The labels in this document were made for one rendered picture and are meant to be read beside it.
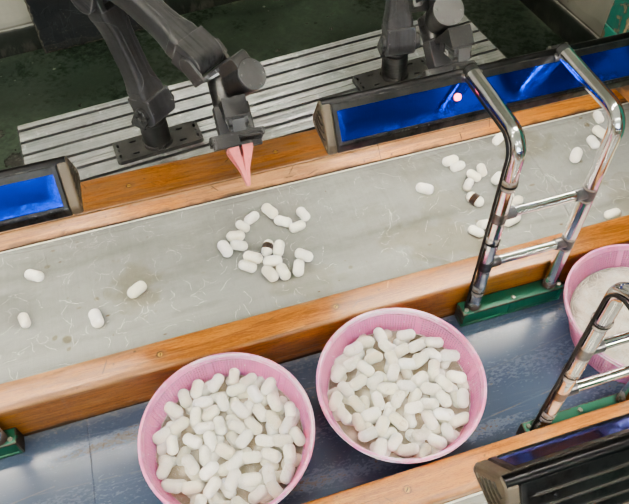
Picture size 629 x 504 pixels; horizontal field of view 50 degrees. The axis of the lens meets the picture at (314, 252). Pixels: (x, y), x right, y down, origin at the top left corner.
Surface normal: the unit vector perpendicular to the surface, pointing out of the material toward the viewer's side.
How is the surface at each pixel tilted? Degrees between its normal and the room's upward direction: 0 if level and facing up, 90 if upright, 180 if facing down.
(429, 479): 0
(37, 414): 90
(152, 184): 0
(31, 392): 0
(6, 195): 58
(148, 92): 74
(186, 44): 28
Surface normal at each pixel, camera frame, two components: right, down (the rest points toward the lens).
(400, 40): 0.15, 0.53
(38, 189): 0.23, 0.31
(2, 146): -0.03, -0.62
